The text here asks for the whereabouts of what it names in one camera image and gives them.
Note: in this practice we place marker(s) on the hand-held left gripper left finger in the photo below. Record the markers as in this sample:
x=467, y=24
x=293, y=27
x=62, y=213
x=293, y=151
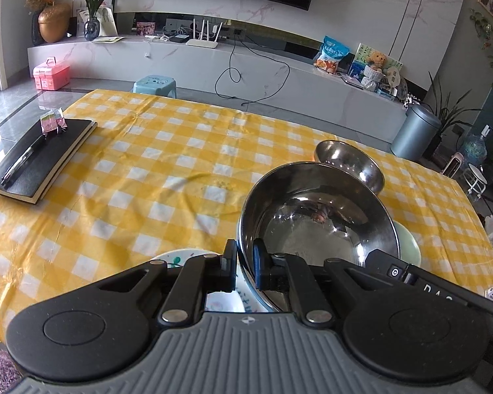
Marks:
x=230, y=271

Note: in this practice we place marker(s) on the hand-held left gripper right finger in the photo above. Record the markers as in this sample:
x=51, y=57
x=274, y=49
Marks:
x=261, y=263

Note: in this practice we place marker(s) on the small white pink-printed plate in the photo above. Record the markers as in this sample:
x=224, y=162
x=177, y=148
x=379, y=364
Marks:
x=224, y=303

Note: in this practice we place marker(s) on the pale green plate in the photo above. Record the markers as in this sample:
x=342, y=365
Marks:
x=408, y=246

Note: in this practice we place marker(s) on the large white printed plate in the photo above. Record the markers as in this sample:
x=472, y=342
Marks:
x=176, y=257

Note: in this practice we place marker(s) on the blue steel-lined bowl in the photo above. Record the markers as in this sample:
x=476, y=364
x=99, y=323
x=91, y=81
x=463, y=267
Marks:
x=320, y=221

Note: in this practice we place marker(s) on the orange steel-lined bowl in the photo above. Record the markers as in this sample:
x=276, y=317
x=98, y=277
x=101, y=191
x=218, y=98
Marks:
x=349, y=160

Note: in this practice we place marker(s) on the white round side stool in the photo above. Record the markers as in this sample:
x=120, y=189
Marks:
x=475, y=178

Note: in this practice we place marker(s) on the small white heater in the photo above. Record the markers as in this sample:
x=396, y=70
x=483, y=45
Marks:
x=453, y=166

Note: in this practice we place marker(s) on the yellow checked tablecloth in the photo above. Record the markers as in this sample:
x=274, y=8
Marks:
x=148, y=164

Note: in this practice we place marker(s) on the blue water jug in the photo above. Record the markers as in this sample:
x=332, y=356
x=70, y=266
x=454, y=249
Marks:
x=474, y=150

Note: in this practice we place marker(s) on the grey metal trash can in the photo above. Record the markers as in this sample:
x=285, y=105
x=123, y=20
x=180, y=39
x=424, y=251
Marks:
x=415, y=135

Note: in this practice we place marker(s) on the potted snake plant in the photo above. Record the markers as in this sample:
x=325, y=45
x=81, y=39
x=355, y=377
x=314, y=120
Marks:
x=445, y=119

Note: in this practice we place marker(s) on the light blue plastic stool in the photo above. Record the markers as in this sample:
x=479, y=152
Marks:
x=154, y=85

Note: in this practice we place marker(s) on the black notebook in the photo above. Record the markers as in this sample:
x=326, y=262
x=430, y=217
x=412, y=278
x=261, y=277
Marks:
x=55, y=156

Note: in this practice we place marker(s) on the white marble tv cabinet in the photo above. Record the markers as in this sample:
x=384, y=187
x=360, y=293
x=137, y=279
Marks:
x=180, y=65

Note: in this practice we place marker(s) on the round white hand fan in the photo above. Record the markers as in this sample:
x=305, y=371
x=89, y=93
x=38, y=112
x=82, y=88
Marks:
x=393, y=78

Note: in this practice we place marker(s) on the blue snack bag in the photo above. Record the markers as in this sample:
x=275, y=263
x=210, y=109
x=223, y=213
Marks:
x=332, y=55

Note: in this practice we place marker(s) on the teddy bear bouquet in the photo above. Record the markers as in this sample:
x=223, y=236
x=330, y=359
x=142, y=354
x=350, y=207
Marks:
x=374, y=72

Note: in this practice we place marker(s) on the white wifi router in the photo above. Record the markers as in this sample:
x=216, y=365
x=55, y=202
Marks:
x=201, y=42

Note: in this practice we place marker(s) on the pink candy wrapper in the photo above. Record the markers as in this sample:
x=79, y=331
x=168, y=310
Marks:
x=53, y=122

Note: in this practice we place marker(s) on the black pen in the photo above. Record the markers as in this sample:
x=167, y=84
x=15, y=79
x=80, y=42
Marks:
x=22, y=162

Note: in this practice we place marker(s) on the green illustrated board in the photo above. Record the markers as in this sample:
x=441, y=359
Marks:
x=365, y=51

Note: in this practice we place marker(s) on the small black set-top box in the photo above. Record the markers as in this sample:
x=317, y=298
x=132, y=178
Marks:
x=179, y=38

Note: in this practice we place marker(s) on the small pink photo card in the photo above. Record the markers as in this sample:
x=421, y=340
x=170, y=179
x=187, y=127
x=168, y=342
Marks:
x=146, y=28

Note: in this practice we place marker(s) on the papers on cabinet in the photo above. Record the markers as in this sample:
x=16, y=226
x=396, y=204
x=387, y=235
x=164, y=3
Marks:
x=107, y=40

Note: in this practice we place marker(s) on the pink storage box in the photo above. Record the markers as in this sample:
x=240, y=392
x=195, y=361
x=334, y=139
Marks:
x=51, y=76

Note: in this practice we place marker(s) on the hanging vine plant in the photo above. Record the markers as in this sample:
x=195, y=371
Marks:
x=482, y=24

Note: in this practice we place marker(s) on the white framed card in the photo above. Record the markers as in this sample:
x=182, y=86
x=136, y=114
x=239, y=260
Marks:
x=107, y=22

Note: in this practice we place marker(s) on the green plant in blue vase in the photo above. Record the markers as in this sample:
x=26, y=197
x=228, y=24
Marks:
x=91, y=26

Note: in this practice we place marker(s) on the gold acorn-shaped vase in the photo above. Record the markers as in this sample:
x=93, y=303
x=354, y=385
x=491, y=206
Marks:
x=54, y=24

